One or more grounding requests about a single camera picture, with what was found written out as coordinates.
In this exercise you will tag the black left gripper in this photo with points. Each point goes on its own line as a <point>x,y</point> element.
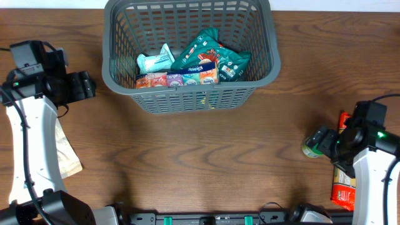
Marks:
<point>84,84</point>

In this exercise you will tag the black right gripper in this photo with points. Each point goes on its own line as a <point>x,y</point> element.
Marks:
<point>322,141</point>

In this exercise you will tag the light teal wipes pack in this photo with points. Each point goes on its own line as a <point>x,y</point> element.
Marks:
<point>151,64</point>

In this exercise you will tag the green Nescafe 3in1 bag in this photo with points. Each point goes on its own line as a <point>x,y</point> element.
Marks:
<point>206,48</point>

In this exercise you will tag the colourful tissue multipack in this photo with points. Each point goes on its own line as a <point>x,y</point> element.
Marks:
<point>192,76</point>

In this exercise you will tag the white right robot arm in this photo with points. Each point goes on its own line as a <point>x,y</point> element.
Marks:
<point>365,151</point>

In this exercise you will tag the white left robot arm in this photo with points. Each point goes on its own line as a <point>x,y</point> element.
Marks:
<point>37,187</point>

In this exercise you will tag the red and yellow snack pack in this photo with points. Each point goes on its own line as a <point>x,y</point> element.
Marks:
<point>343,190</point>

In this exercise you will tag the green lidded small jar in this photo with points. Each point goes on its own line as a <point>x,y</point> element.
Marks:
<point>310,152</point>

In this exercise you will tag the beige paper pouch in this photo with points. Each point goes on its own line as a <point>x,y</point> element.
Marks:
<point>69,163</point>

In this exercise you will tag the grey plastic lattice basket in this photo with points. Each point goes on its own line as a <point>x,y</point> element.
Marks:
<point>175,56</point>

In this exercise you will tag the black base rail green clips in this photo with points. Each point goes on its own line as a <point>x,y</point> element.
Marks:
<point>269,213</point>

